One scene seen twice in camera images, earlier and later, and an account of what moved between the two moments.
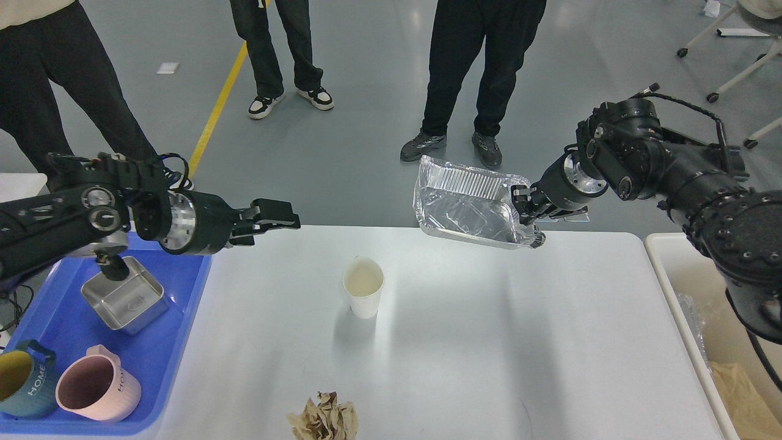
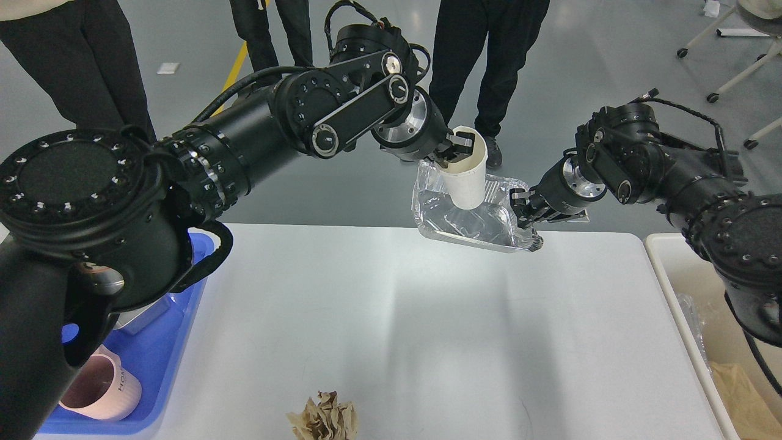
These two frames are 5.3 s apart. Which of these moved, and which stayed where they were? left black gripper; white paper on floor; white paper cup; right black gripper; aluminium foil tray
Moved: left black gripper; white paper cup
Stayed: right black gripper; white paper on floor; aluminium foil tray
